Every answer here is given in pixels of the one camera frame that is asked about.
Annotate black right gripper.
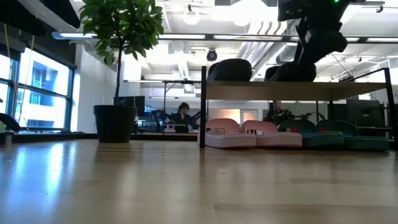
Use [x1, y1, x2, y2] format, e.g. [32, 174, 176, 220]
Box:
[294, 17, 349, 67]

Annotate black rubber slide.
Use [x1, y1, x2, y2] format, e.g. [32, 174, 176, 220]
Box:
[207, 58, 253, 82]
[264, 61, 318, 83]

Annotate teal rubber slide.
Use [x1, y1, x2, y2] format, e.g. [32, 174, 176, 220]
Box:
[315, 119, 391, 152]
[277, 119, 345, 149]

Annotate pink rubber slide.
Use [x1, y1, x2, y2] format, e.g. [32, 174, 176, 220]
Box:
[241, 119, 303, 148]
[204, 118, 257, 149]

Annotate person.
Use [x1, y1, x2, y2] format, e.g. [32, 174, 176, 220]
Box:
[263, 100, 295, 125]
[172, 102, 195, 134]

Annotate long linear light fixture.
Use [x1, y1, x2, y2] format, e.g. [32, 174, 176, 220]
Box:
[51, 30, 398, 44]

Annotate black monitor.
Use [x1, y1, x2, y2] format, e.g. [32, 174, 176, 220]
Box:
[113, 95, 146, 118]

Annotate green plant in black pot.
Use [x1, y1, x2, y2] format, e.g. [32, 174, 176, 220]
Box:
[79, 0, 165, 144]

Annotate silver ventilation duct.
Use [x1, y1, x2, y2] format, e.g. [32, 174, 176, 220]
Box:
[275, 21, 301, 65]

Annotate wooden shelf with black frame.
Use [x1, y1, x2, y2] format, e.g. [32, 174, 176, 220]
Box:
[200, 65, 398, 151]

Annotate black frame bar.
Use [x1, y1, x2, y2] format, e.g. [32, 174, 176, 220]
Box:
[12, 132, 200, 143]

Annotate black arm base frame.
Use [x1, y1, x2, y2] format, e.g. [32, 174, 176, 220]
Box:
[0, 112, 22, 147]

